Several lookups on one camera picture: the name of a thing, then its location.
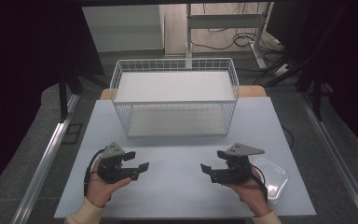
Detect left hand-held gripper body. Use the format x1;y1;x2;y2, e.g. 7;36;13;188
97;142;126;185

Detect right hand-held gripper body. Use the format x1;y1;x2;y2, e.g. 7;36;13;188
224;142;266;185

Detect clear plastic container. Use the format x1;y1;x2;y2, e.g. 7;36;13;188
252;157;290;203

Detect white wire basket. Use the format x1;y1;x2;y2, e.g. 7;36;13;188
109;57;241;139

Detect person's left hand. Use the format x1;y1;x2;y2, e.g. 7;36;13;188
86;160;132;209

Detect person's right hand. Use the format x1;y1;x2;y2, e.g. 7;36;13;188
222;167;273;218

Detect black metal stand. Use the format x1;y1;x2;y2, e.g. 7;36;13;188
58;69;86;123

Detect white power strip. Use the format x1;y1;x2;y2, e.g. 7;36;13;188
272;63;291;77

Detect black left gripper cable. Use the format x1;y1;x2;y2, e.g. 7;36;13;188
83;147;107;198

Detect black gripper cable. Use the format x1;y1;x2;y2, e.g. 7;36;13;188
83;147;107;198
249;163;269;203

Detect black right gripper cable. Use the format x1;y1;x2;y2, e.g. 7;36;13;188
249;163;269;203

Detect black floor bracket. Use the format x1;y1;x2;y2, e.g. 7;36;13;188
62;122;84;146

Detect thin black floor cable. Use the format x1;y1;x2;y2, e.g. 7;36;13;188
281;125;296;149

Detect aluminium rail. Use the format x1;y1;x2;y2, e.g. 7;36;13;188
300;92;358;224
10;92;81;224

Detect black floor cables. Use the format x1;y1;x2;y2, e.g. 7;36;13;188
189;28;283;53

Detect white desk frame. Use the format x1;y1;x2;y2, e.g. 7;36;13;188
185;1;275;70

